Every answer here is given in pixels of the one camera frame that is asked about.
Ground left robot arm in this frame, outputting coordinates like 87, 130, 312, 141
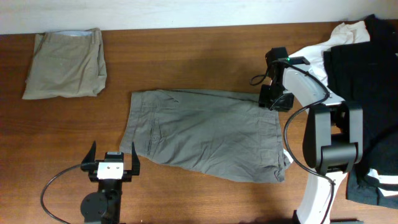
80, 142, 141, 224

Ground black garment with white stripes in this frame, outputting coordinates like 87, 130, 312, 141
323, 14, 397, 208

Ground folded khaki shorts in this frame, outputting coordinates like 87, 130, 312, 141
22, 28, 107, 100

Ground grey shorts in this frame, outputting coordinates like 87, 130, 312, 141
119, 90, 290, 183

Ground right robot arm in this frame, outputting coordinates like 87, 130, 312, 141
259, 47, 363, 224

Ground white cloth garment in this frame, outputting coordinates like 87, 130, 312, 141
289, 21, 370, 86

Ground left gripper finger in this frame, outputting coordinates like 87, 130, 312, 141
80, 141, 96, 171
131, 142, 140, 176

